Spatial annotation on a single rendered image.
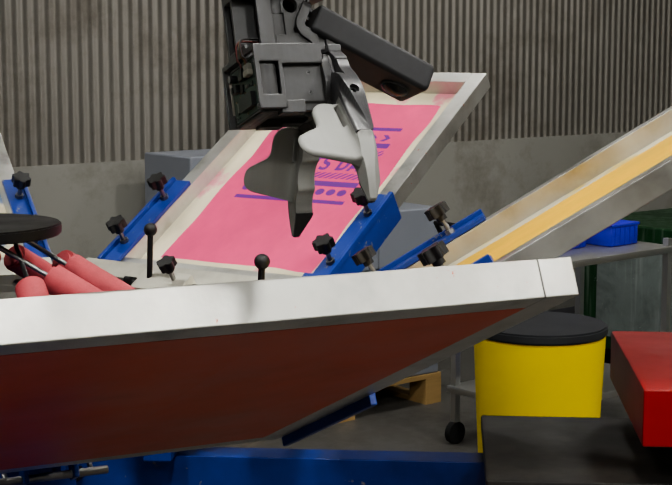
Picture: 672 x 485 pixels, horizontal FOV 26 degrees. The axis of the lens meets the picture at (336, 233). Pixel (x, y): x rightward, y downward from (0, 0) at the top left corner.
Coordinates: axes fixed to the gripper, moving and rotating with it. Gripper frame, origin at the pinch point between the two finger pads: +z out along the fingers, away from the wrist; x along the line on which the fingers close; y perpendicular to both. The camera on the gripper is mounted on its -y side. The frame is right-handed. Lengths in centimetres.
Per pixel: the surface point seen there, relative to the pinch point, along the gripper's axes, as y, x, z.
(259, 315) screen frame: 3.6, -10.6, 5.8
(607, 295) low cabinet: -386, -505, -37
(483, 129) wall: -370, -574, -141
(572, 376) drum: -213, -289, 7
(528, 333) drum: -201, -292, -8
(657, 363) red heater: -98, -92, 12
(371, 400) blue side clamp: -29, -59, 13
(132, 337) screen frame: 14.6, -11.7, 6.6
